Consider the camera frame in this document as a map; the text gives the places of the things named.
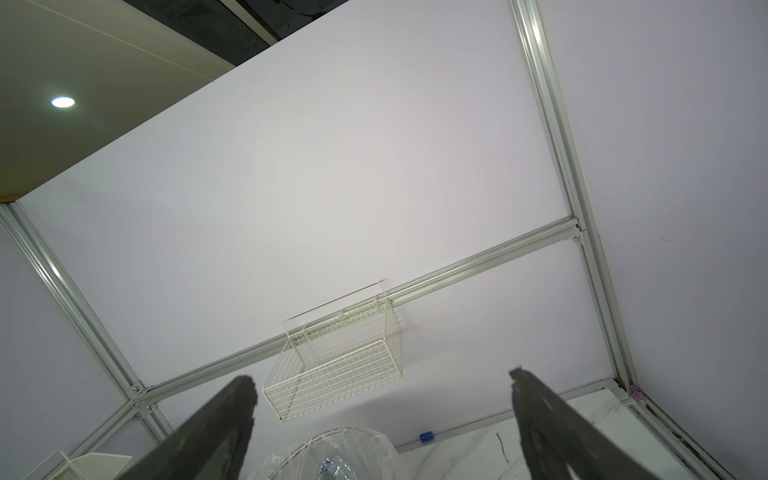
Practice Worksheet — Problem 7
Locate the white wire wall basket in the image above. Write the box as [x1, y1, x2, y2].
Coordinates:
[263, 281, 403, 421]

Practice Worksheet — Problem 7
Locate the aluminium frame horizontal bar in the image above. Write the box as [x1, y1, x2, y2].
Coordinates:
[134, 215, 583, 406]

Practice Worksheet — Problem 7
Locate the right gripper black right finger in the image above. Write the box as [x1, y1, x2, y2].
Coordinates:
[510, 367, 655, 479]

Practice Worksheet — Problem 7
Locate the aluminium frame corner post right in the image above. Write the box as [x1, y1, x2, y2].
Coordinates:
[510, 1, 637, 389]

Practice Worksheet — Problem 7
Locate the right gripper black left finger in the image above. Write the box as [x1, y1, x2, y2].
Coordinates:
[120, 376, 258, 480]

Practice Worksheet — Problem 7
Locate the aluminium frame corner post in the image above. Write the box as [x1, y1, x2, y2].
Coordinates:
[1, 202, 172, 442]
[510, 1, 637, 389]

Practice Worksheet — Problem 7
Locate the round ceiling light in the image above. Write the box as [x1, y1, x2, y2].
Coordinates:
[50, 96, 76, 109]

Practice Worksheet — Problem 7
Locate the aluminium frame corner post left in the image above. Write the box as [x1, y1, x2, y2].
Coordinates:
[1, 202, 172, 442]

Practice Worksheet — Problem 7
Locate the white mesh upper shelf tray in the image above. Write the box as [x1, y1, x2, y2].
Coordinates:
[23, 450, 133, 480]

